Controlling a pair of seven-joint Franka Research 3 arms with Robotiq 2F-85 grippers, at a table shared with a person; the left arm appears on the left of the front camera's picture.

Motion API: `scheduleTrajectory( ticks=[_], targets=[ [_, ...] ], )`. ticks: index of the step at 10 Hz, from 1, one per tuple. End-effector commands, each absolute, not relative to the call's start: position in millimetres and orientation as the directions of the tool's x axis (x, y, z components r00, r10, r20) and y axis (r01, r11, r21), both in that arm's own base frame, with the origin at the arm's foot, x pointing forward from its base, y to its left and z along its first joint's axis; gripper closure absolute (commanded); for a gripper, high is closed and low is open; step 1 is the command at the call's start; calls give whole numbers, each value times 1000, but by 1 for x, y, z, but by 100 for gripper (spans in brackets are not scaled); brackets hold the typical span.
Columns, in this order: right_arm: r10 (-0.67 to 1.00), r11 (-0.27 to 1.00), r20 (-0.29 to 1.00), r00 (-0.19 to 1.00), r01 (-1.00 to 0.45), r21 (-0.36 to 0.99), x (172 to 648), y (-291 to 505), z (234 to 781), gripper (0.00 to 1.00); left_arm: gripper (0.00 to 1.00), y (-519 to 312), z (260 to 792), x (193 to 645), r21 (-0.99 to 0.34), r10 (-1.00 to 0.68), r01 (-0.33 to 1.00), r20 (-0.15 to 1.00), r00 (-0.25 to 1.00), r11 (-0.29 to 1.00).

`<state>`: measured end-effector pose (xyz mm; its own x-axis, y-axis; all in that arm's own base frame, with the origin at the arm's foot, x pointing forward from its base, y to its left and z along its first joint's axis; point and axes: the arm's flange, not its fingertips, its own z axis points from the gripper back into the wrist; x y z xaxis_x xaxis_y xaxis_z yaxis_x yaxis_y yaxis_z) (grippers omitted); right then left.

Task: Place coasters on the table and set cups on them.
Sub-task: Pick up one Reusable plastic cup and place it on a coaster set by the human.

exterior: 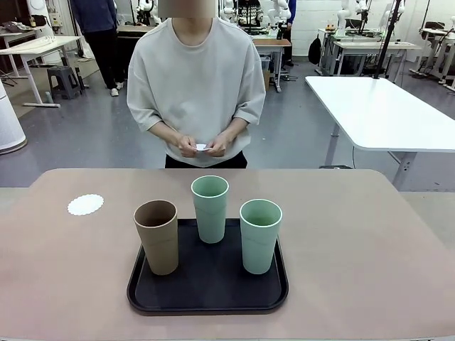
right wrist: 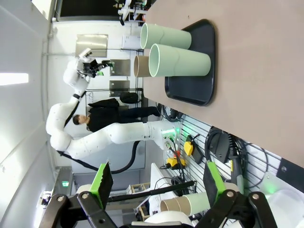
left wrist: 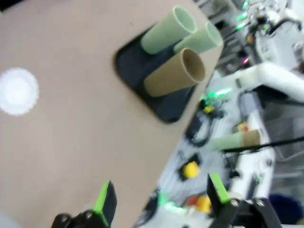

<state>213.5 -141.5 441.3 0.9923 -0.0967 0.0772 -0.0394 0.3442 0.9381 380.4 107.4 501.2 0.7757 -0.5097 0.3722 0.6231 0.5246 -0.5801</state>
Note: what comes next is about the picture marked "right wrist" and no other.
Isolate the black rod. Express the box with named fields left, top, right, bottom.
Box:
left=108, top=180, right=196, bottom=204

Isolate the grey slatted base platform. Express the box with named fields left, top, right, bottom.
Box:
left=163, top=104, right=304, bottom=190

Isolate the black plastic tray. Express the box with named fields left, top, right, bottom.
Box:
left=164, top=19, right=216, bottom=107

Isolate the white wall sign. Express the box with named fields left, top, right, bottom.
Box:
left=122, top=35, right=141, bottom=49

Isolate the black backpack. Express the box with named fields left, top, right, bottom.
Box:
left=119, top=92, right=139, bottom=104

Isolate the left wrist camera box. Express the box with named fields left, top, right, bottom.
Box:
left=78, top=48, right=94, bottom=60

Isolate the black left arm hose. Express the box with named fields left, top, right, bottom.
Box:
left=57, top=94, right=141, bottom=174

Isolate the tall brown cup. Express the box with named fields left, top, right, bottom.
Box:
left=133, top=55, right=151, bottom=78

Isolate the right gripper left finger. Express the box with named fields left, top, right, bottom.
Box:
left=38, top=161, right=130, bottom=228

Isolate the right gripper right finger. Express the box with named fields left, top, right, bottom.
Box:
left=200, top=161, right=279, bottom=228

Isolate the yellow button black pendant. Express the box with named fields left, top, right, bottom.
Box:
left=184, top=134, right=204, bottom=165

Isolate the small metal wall panel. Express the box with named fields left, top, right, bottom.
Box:
left=109, top=80, right=131, bottom=98
left=109, top=58, right=132, bottom=77

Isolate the wooden rack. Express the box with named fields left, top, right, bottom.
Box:
left=129, top=182, right=151, bottom=221

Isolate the tall green cup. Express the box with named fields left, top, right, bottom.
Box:
left=148, top=43, right=211, bottom=78
left=140, top=22, right=192, bottom=50

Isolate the person in black clothes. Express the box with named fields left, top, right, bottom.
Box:
left=72, top=98, right=162, bottom=133

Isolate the large metal wall panel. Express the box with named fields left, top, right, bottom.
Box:
left=76, top=34, right=109, bottom=58

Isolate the ceiling light panel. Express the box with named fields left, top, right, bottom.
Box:
left=0, top=73, right=29, bottom=86

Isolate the black power adapter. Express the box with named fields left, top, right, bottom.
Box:
left=212, top=131, right=230, bottom=164

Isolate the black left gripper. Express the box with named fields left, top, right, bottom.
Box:
left=82, top=58, right=115, bottom=78

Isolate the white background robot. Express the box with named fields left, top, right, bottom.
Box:
left=117, top=0, right=135, bottom=26

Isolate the yellow emergency stop box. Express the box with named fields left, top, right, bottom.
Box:
left=165, top=155, right=186, bottom=170

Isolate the spare brown cup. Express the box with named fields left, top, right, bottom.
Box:
left=160, top=197, right=190, bottom=213

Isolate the spare green cup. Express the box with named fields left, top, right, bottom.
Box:
left=184, top=191, right=211, bottom=211

